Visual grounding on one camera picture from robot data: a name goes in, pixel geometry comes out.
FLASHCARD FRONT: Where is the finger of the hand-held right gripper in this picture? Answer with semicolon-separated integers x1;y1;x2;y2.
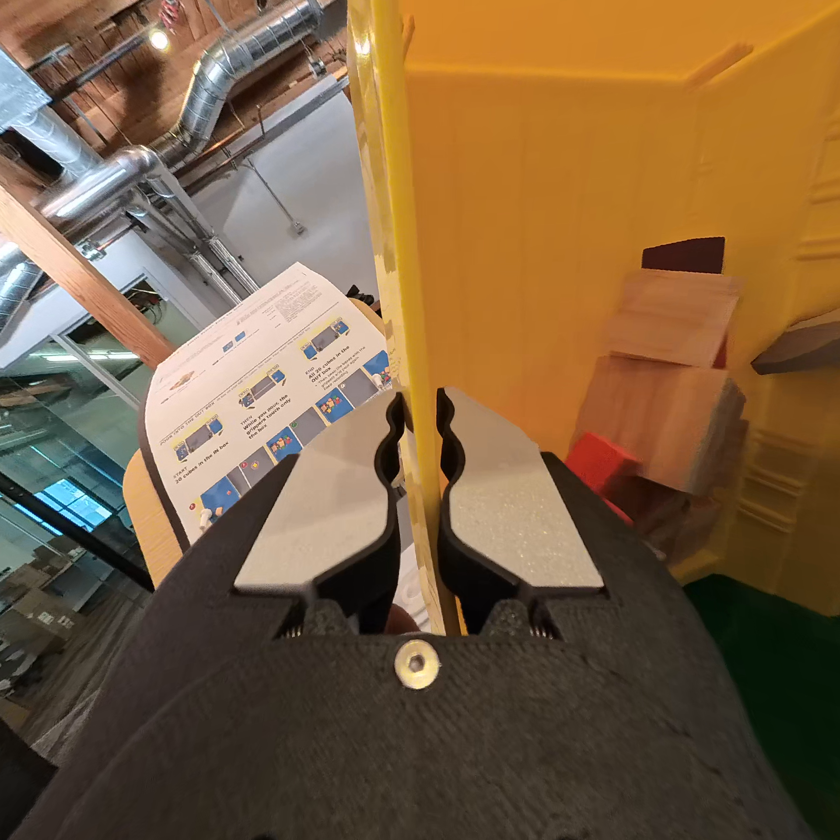
751;311;840;376

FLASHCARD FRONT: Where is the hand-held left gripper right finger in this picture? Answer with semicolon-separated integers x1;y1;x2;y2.
436;386;606;599

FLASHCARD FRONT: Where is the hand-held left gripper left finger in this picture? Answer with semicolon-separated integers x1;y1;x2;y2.
233;391;406;616

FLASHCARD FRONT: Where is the pile of wooden cubes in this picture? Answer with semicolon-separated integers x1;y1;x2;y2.
566;236;749;568

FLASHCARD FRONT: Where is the yellow plastic box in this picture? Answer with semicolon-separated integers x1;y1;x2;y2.
346;0;840;636

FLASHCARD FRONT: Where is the green plastic box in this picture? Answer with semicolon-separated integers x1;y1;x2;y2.
682;570;840;840

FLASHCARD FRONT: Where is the person's left hand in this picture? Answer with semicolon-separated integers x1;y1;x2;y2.
382;604;427;636

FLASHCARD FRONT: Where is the wooden document stand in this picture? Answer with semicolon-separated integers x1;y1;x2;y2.
122;295;434;621

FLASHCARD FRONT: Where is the printed instruction sheet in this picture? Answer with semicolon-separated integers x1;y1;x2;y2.
141;261;395;546

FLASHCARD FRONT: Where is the hanging ceiling fixture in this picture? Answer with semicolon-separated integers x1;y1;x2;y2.
246;157;309;237

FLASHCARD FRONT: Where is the stack of cardboard boxes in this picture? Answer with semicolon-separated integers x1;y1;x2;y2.
0;538;81;664

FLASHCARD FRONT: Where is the wooden ceiling beam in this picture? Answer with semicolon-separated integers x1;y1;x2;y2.
0;184;177;371

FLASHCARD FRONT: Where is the silver air duct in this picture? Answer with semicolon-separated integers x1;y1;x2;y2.
0;0;329;329

